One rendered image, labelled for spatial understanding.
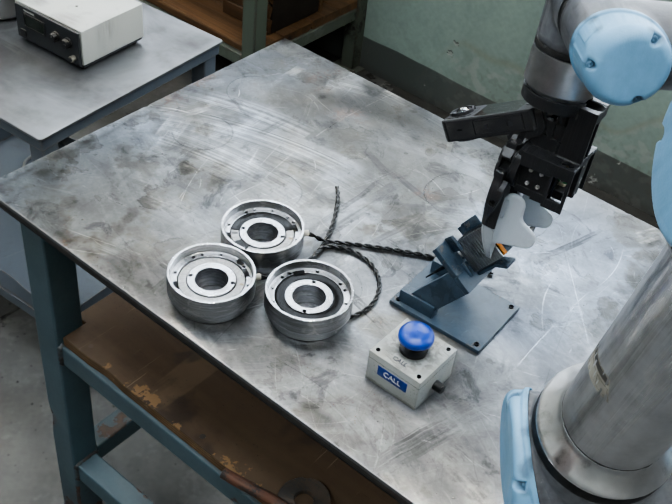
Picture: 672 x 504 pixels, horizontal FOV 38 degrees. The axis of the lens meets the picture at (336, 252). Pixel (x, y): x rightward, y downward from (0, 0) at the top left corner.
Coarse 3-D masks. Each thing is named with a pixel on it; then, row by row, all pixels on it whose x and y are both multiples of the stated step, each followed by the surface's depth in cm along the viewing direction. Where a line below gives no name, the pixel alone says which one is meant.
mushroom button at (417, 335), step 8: (400, 328) 107; (408, 328) 106; (416, 328) 106; (424, 328) 107; (400, 336) 106; (408, 336) 105; (416, 336) 106; (424, 336) 106; (432, 336) 106; (408, 344) 105; (416, 344) 105; (424, 344) 105; (432, 344) 106
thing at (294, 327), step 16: (272, 272) 116; (288, 272) 118; (320, 272) 118; (336, 272) 118; (288, 288) 116; (304, 288) 117; (320, 288) 116; (352, 288) 115; (272, 304) 112; (288, 304) 114; (320, 304) 118; (352, 304) 114; (272, 320) 113; (288, 320) 111; (304, 320) 110; (320, 320) 111; (336, 320) 112; (288, 336) 114; (304, 336) 113; (320, 336) 113
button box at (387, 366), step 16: (384, 352) 107; (400, 352) 108; (416, 352) 107; (432, 352) 108; (448, 352) 108; (368, 368) 109; (384, 368) 107; (400, 368) 106; (416, 368) 106; (432, 368) 106; (448, 368) 110; (384, 384) 109; (400, 384) 107; (416, 384) 105; (432, 384) 108; (400, 400) 108; (416, 400) 106
